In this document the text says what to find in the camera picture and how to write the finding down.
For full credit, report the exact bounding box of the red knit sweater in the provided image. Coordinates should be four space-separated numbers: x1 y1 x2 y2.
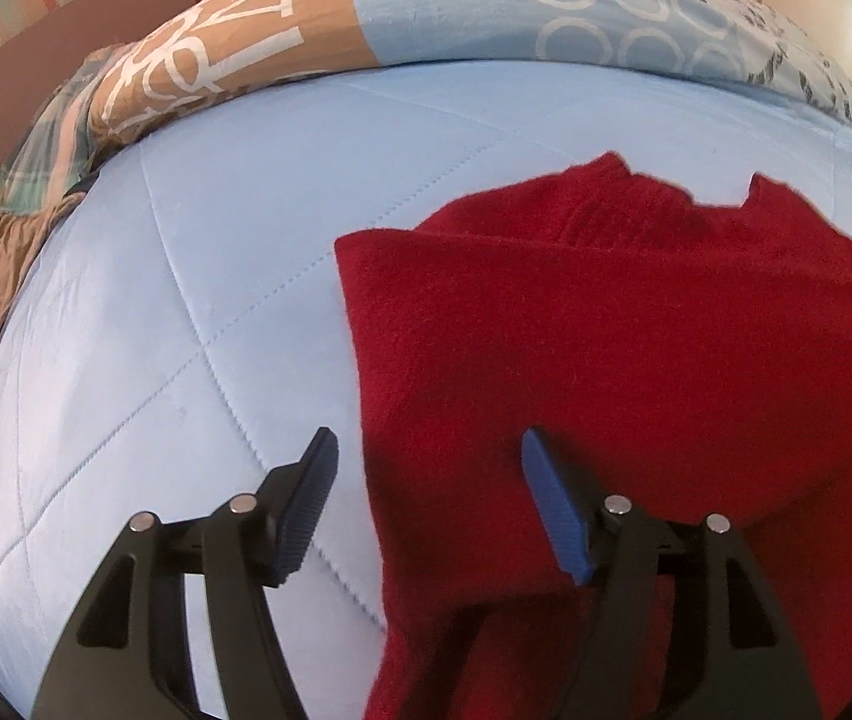
335 154 852 718

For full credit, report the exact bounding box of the light blue quilted bedspread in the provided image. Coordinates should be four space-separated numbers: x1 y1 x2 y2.
0 62 852 718

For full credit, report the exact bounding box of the blue and brown patterned duvet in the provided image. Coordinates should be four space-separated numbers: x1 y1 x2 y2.
89 0 852 146

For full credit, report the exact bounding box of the mauve upholstered headboard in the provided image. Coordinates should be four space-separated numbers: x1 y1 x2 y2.
0 0 197 166

